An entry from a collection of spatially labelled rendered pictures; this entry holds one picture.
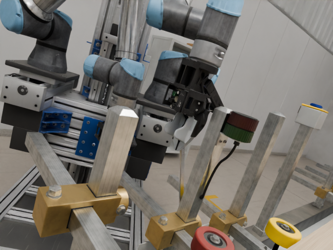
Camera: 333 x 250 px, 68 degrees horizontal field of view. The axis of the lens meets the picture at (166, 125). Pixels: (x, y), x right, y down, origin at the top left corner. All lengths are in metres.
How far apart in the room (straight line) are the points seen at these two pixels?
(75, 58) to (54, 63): 1.93
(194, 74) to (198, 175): 0.22
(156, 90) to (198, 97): 0.54
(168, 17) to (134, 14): 0.27
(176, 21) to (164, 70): 0.43
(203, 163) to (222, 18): 0.31
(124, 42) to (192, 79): 0.42
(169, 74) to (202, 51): 0.53
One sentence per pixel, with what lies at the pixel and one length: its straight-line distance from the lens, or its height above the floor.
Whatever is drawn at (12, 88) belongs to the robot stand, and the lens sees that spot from 1.02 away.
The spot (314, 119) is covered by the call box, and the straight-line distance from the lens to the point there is 0.97.
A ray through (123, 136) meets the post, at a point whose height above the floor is 1.07.
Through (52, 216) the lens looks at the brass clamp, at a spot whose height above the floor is 0.95.
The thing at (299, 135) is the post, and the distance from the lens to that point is 1.00.
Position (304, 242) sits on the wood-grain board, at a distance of 0.74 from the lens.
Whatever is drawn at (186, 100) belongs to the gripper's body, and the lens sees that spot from 0.52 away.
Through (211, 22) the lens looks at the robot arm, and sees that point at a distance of 0.56.
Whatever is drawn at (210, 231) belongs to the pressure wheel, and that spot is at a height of 0.91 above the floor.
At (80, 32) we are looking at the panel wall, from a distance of 3.03.
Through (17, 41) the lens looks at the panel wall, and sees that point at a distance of 2.93.
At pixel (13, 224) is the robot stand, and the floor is 0.21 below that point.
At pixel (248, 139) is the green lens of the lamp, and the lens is 0.51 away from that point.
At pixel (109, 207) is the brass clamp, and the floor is 0.95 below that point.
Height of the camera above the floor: 1.18
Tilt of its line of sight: 12 degrees down
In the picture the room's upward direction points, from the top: 18 degrees clockwise
